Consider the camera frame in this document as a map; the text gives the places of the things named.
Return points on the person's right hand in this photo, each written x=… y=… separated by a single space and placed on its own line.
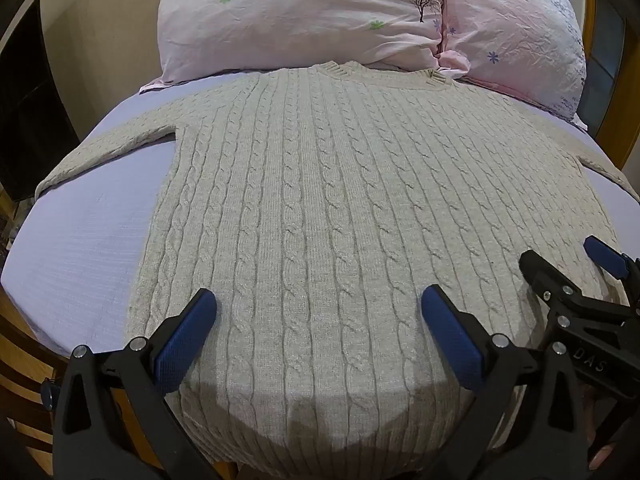
x=595 y=420

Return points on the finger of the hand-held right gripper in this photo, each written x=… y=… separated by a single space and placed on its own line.
x=536 y=269
x=606 y=256

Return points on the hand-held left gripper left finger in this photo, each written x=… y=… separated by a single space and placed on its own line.
x=186 y=342

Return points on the wooden door frame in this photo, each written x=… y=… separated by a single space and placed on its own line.
x=612 y=140

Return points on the wooden bed frame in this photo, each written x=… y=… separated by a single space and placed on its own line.
x=22 y=365

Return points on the white floral pillow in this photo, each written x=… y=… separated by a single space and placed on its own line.
x=300 y=20

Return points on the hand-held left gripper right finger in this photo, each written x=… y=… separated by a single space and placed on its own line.
x=452 y=342

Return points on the pink floral pillow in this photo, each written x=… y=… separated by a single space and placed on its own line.
x=520 y=35

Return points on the lavender bed sheet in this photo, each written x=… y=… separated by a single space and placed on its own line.
x=85 y=240

